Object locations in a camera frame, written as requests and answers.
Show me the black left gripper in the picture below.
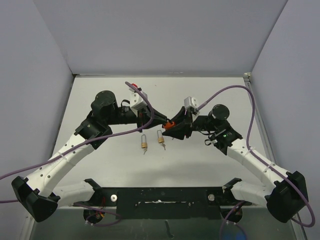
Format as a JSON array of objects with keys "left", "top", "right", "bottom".
[{"left": 106, "top": 103, "right": 168, "bottom": 134}]

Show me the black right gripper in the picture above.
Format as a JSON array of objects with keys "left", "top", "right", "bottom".
[{"left": 162, "top": 107, "right": 219, "bottom": 139}]

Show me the orange black Opel padlock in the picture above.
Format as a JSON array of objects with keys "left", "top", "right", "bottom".
[{"left": 162, "top": 121, "right": 176, "bottom": 131}]

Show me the brass long-shackle padlock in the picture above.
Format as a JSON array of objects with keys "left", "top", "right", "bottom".
[
  {"left": 157, "top": 129, "right": 165, "bottom": 145},
  {"left": 141, "top": 134, "right": 148, "bottom": 149}
]

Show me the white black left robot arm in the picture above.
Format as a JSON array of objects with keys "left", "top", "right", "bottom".
[{"left": 11, "top": 90, "right": 168, "bottom": 222}]

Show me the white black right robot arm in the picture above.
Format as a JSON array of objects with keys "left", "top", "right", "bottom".
[{"left": 163, "top": 104, "right": 309, "bottom": 223}]

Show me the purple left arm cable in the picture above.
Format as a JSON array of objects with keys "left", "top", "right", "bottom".
[{"left": 0, "top": 81, "right": 154, "bottom": 203}]

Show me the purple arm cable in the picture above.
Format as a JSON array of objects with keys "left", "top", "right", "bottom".
[
  {"left": 0, "top": 81, "right": 154, "bottom": 203},
  {"left": 196, "top": 85, "right": 316, "bottom": 228}
]

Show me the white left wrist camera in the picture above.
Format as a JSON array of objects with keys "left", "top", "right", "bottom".
[{"left": 129, "top": 87, "right": 147, "bottom": 111}]

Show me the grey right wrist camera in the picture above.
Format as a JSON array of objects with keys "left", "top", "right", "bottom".
[{"left": 183, "top": 96, "right": 198, "bottom": 115}]

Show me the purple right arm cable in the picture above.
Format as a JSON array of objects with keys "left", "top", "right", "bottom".
[{"left": 196, "top": 85, "right": 316, "bottom": 228}]

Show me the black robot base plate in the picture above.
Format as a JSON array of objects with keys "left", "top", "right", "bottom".
[{"left": 74, "top": 179, "right": 239, "bottom": 224}]

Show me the aluminium table edge rail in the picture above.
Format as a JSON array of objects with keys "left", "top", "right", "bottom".
[{"left": 243, "top": 72, "right": 307, "bottom": 240}]

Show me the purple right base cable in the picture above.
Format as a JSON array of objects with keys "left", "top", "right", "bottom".
[{"left": 218, "top": 201, "right": 248, "bottom": 240}]

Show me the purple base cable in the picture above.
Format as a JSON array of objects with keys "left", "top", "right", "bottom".
[
  {"left": 218, "top": 201, "right": 248, "bottom": 240},
  {"left": 74, "top": 202, "right": 124, "bottom": 227}
]

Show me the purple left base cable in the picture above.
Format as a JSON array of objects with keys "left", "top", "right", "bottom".
[{"left": 74, "top": 202, "right": 124, "bottom": 227}]

